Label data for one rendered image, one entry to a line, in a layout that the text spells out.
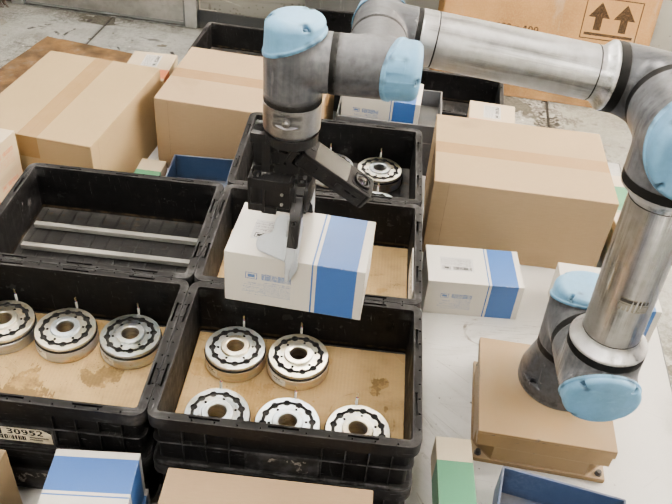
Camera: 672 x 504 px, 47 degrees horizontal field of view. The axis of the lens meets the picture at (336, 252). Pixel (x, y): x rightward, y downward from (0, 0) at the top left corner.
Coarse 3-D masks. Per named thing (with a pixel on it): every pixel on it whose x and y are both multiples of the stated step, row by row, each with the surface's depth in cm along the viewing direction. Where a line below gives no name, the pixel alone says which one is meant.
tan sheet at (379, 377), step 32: (352, 352) 138; (384, 352) 138; (192, 384) 129; (224, 384) 130; (256, 384) 130; (320, 384) 132; (352, 384) 132; (384, 384) 133; (320, 416) 126; (384, 416) 127
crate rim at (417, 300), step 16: (224, 192) 155; (224, 208) 151; (400, 208) 156; (416, 208) 156; (416, 224) 152; (208, 240) 143; (416, 240) 148; (208, 256) 140; (416, 256) 144; (416, 272) 143; (416, 288) 137; (416, 304) 134
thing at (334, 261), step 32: (256, 224) 114; (288, 224) 114; (320, 224) 115; (352, 224) 115; (224, 256) 109; (256, 256) 108; (320, 256) 109; (352, 256) 109; (256, 288) 112; (288, 288) 111; (320, 288) 110; (352, 288) 109
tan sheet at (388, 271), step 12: (372, 252) 160; (384, 252) 160; (396, 252) 160; (372, 264) 157; (384, 264) 157; (396, 264) 157; (372, 276) 154; (384, 276) 154; (396, 276) 155; (372, 288) 151; (384, 288) 152; (396, 288) 152
